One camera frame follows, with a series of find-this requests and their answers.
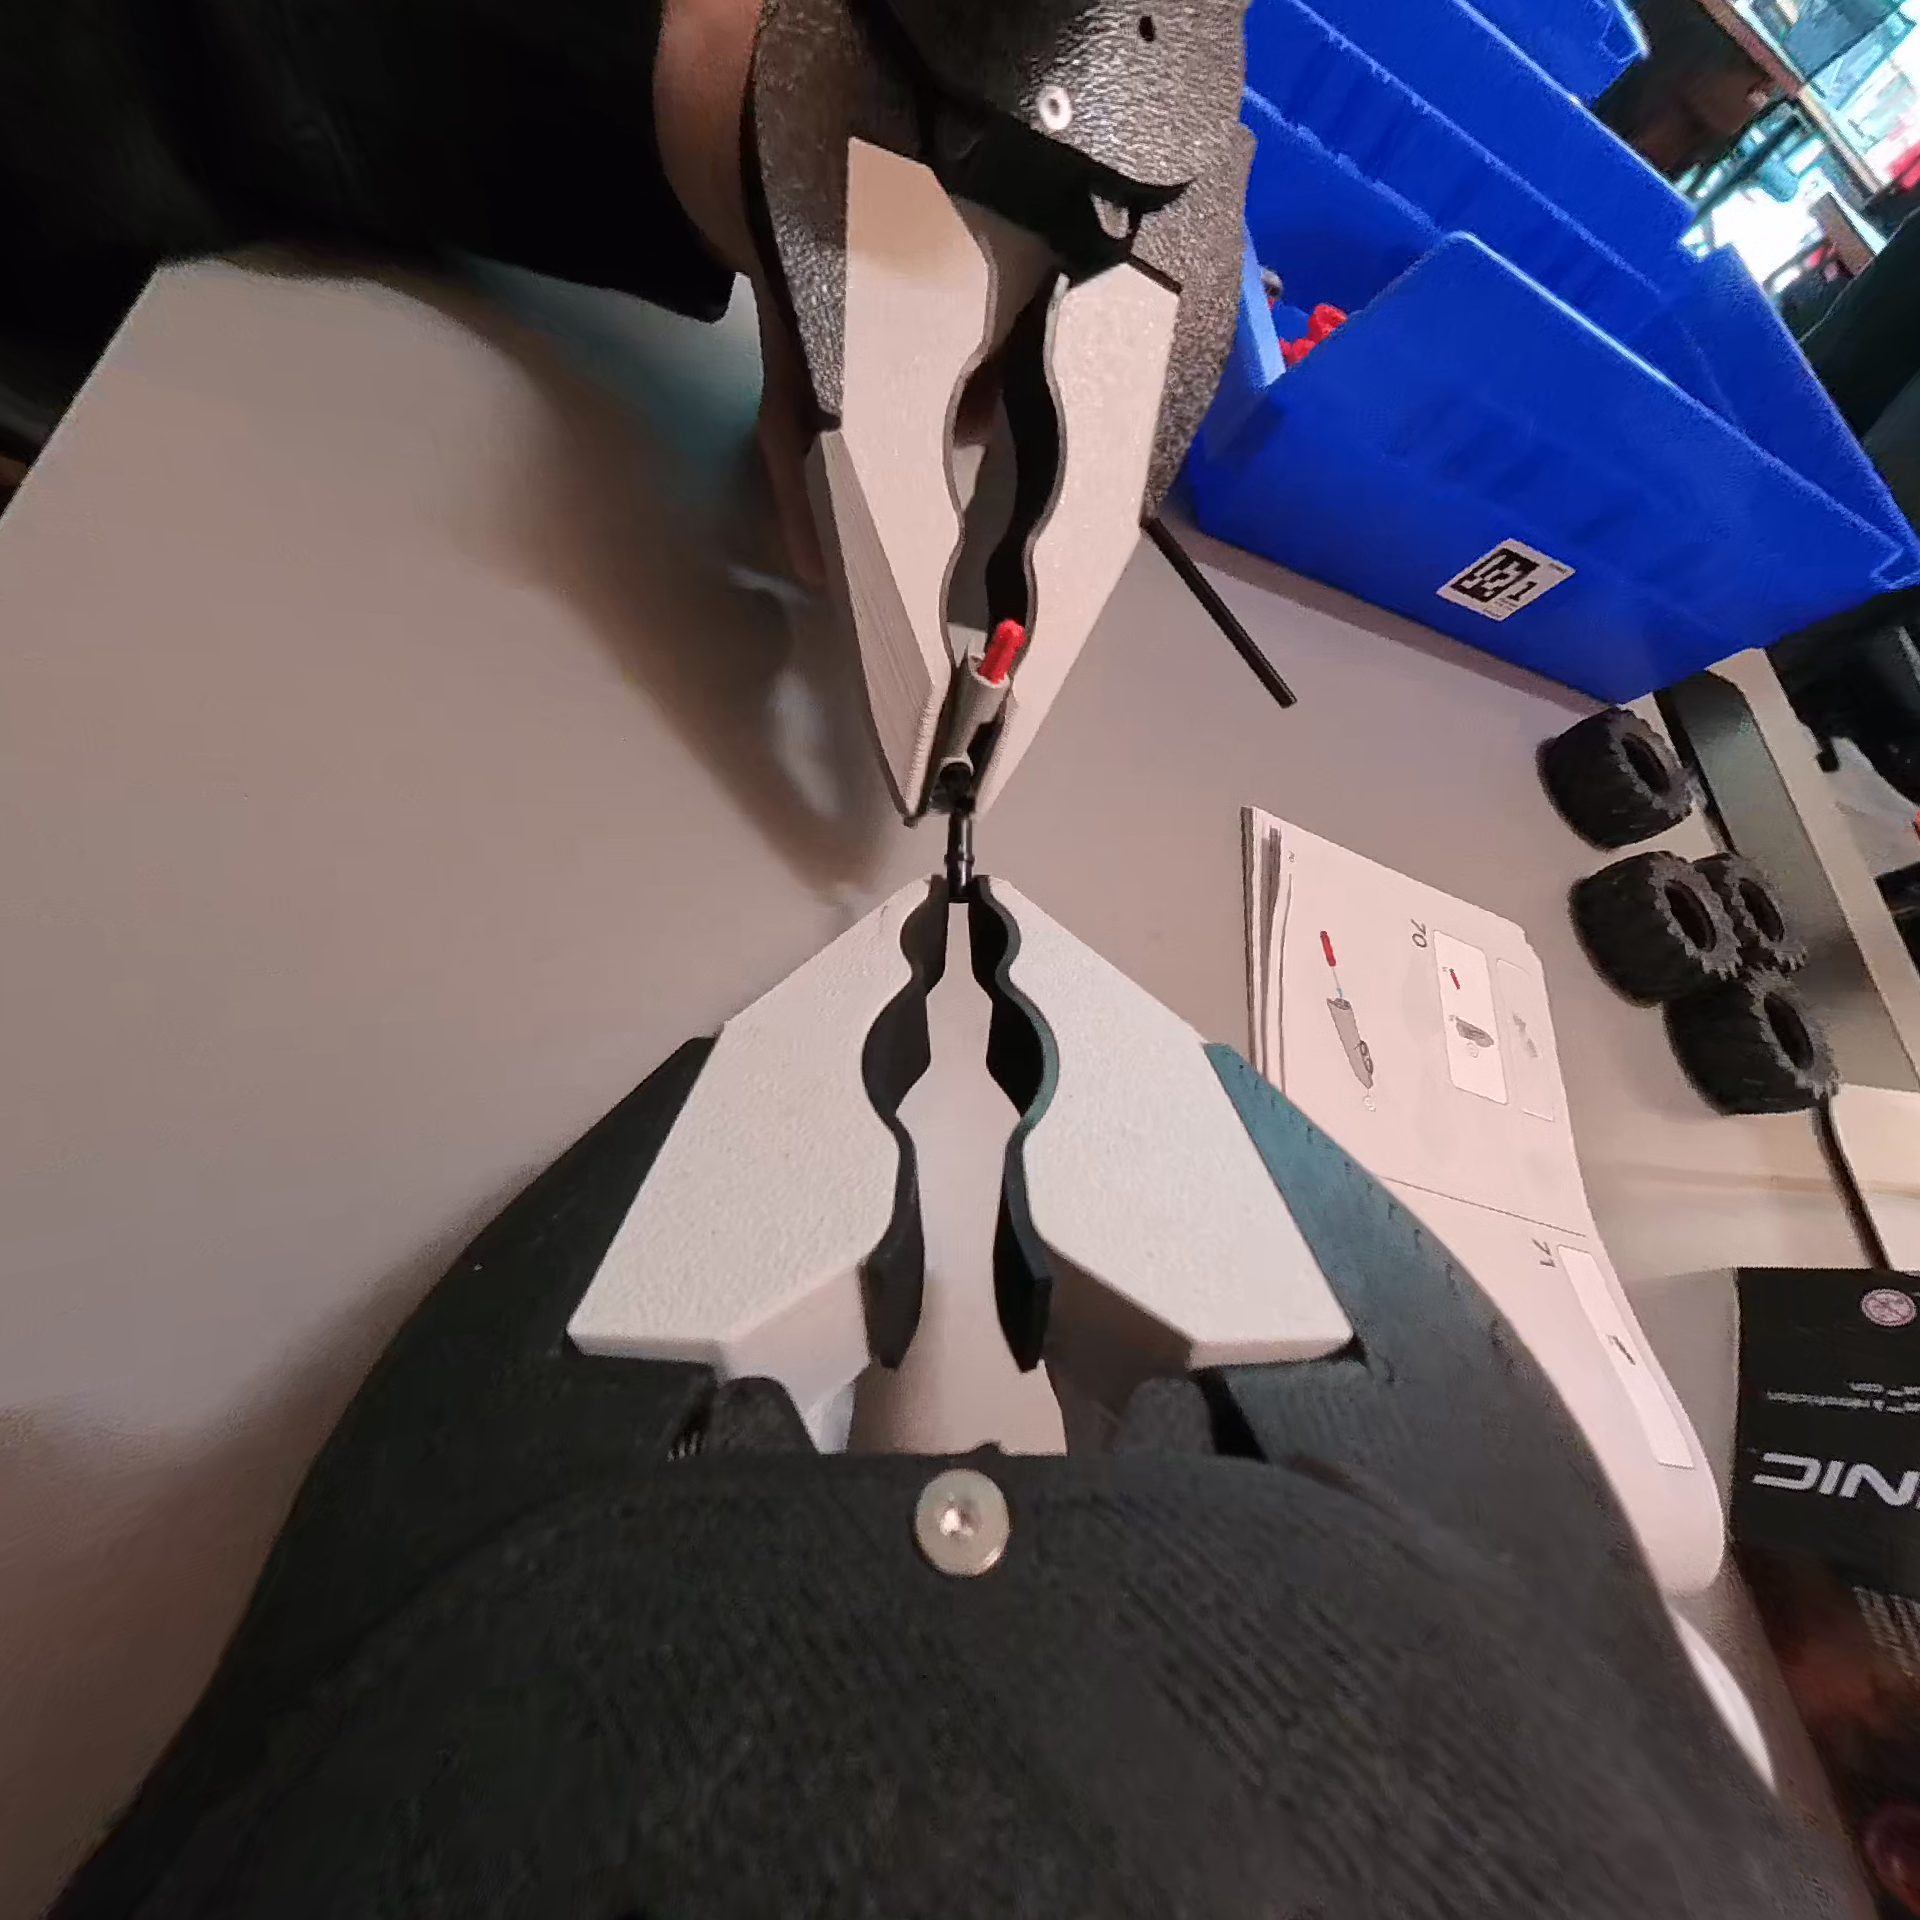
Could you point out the blue bin with white tag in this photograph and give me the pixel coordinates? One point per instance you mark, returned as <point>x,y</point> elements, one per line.
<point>1501,452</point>

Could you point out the storage shelf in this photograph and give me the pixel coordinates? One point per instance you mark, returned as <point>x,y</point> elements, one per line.
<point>1800,91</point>

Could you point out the black thin rod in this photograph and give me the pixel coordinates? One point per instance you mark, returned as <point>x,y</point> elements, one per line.
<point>1223,616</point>

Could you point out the grey toy beam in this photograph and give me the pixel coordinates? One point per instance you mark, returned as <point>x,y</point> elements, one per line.
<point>974,709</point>

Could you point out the black printed box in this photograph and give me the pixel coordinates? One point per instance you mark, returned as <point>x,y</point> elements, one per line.
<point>1830,1381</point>

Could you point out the red toy pieces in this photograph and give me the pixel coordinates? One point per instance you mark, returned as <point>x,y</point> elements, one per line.
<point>1312,327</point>

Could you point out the blue plastic bin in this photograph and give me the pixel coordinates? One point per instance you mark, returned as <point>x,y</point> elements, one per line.
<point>1426,30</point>
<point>1349,181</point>

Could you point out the person's left hand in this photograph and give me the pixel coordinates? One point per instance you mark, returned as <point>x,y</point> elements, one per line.
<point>715,119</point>

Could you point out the red toy pin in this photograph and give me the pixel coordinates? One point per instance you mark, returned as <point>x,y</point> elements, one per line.
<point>1003,645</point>

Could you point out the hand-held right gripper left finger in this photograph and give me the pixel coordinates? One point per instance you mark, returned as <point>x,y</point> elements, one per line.
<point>735,1201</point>

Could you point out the black toy pin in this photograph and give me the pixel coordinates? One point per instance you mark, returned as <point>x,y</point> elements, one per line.
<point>956,856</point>

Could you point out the open instruction booklet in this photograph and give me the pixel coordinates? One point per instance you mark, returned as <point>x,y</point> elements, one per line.
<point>1395,960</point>

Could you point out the person's left forearm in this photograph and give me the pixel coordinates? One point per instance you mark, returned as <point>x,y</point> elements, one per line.
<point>300,119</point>

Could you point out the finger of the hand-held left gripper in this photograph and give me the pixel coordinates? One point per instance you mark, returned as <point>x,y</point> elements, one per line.
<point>902,329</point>
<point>1109,390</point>

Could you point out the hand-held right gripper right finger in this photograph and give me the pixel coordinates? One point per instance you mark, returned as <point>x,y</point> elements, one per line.
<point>1171,1201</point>

